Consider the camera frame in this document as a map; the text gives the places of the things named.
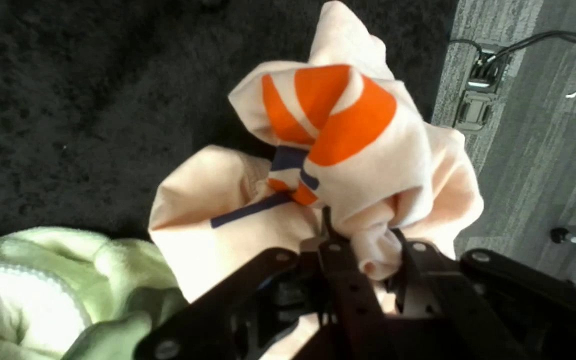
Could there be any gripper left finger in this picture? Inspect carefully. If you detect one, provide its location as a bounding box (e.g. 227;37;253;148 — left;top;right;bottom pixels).
133;206;386;360

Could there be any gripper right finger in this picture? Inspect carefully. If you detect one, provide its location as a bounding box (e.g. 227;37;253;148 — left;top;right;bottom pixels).
390;228;576;360

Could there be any white cloth with orange print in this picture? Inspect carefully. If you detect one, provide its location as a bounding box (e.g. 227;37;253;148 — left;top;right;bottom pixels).
148;0;485;360

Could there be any light green towel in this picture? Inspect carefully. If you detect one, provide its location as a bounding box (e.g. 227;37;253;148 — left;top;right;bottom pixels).
0;226;189;360

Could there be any floor socket box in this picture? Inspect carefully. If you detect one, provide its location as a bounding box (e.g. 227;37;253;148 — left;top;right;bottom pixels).
452;42;514;133

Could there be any black shaggy rug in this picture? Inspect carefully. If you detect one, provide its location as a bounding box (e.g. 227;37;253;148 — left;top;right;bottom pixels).
0;0;461;242

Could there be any black cable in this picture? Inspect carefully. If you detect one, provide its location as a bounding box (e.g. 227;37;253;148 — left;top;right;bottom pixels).
449;30;576;66

